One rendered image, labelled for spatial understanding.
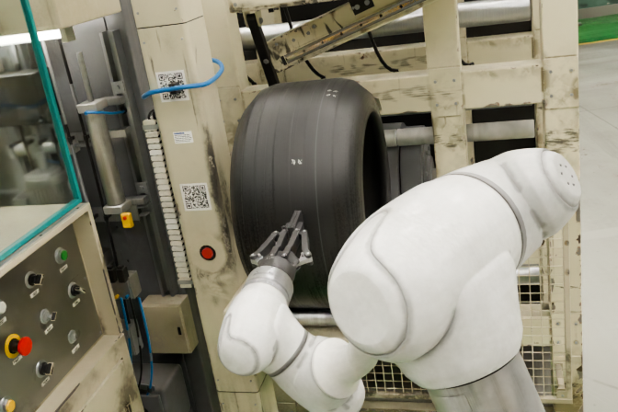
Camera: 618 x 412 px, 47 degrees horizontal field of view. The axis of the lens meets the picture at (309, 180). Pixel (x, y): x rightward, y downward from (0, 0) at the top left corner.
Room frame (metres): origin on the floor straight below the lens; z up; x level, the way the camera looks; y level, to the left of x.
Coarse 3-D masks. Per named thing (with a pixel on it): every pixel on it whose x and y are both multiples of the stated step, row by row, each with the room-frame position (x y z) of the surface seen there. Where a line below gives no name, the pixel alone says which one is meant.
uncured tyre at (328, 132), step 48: (288, 96) 1.63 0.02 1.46; (240, 144) 1.55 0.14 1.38; (288, 144) 1.50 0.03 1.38; (336, 144) 1.47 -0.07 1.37; (384, 144) 1.84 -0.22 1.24; (240, 192) 1.48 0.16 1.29; (288, 192) 1.44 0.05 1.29; (336, 192) 1.42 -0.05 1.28; (384, 192) 1.84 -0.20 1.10; (240, 240) 1.48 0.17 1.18; (336, 240) 1.40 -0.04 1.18
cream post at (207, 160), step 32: (160, 0) 1.70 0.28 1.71; (192, 0) 1.76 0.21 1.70; (160, 32) 1.71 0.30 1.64; (192, 32) 1.72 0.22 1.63; (160, 64) 1.71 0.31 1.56; (192, 64) 1.69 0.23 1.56; (192, 96) 1.69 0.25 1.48; (160, 128) 1.72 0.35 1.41; (192, 128) 1.70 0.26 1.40; (224, 128) 1.80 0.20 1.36; (192, 160) 1.70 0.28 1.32; (224, 160) 1.76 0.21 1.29; (224, 192) 1.73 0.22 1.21; (192, 224) 1.71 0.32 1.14; (224, 224) 1.69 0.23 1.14; (192, 256) 1.72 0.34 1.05; (224, 256) 1.69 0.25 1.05; (224, 288) 1.70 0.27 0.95; (224, 384) 1.72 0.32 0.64; (256, 384) 1.69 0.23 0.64
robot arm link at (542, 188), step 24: (480, 168) 0.71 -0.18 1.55; (504, 168) 0.71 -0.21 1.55; (528, 168) 0.69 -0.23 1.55; (552, 168) 0.69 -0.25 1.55; (504, 192) 0.67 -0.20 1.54; (528, 192) 0.67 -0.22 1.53; (552, 192) 0.67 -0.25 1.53; (576, 192) 0.69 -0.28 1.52; (528, 216) 0.67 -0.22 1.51; (552, 216) 0.67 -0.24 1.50; (528, 240) 0.66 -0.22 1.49
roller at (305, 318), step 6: (294, 312) 1.58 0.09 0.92; (300, 312) 1.57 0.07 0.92; (306, 312) 1.57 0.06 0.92; (312, 312) 1.56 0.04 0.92; (318, 312) 1.56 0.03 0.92; (324, 312) 1.56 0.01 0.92; (330, 312) 1.55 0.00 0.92; (300, 318) 1.56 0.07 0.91; (306, 318) 1.56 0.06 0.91; (312, 318) 1.55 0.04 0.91; (318, 318) 1.55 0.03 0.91; (324, 318) 1.55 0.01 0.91; (330, 318) 1.54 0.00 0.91; (300, 324) 1.56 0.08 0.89; (306, 324) 1.56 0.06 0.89; (312, 324) 1.55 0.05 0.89; (318, 324) 1.55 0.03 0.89; (324, 324) 1.55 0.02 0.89; (330, 324) 1.54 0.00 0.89; (336, 324) 1.54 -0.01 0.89
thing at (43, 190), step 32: (0, 0) 1.57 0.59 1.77; (0, 32) 1.55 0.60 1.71; (32, 32) 1.65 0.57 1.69; (0, 64) 1.52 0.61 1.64; (32, 64) 1.62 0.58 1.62; (0, 96) 1.49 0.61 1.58; (32, 96) 1.59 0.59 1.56; (0, 128) 1.46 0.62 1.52; (32, 128) 1.56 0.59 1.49; (0, 160) 1.44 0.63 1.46; (32, 160) 1.53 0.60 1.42; (64, 160) 1.64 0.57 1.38; (0, 192) 1.41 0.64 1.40; (32, 192) 1.50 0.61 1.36; (64, 192) 1.61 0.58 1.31; (0, 224) 1.38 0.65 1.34; (32, 224) 1.47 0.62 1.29; (0, 256) 1.35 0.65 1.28
